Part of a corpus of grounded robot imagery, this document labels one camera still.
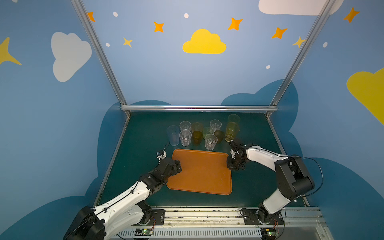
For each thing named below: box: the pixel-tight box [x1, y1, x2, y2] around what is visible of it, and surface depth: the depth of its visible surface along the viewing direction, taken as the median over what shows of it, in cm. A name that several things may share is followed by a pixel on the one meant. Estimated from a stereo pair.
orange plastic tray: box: [166, 149, 233, 196], surface depth 91 cm
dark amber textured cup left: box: [192, 130, 203, 146], surface depth 103 cm
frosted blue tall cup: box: [166, 125, 180, 147], surface depth 100 cm
